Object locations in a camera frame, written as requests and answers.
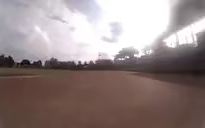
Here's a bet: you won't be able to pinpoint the large broad-crowned tree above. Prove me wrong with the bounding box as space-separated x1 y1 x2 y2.
113 46 140 65

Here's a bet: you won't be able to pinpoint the red running track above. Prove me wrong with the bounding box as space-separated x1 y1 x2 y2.
0 69 205 128

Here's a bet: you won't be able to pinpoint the row of trees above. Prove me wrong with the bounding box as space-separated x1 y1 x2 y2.
0 52 115 71

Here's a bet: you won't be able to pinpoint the grass field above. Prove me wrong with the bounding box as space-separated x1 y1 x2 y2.
0 67 91 80

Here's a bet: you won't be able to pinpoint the grandstand building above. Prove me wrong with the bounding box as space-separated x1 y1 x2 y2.
149 0 205 75

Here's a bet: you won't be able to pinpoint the pale kerb strip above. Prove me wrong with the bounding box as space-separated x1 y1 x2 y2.
0 74 42 81

